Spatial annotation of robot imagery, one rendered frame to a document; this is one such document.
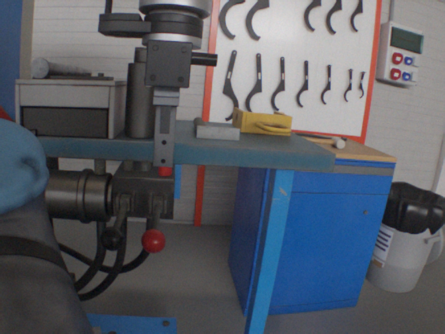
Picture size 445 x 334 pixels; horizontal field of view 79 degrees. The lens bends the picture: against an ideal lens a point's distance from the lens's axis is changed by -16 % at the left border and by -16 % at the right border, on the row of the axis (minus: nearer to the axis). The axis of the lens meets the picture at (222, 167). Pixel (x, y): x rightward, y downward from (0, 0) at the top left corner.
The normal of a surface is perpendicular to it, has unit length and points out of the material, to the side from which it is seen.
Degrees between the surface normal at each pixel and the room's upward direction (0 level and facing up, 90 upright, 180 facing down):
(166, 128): 120
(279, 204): 90
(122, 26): 90
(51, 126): 90
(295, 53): 90
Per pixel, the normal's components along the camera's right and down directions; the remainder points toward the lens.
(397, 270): -0.39, 0.26
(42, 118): 0.14, 0.27
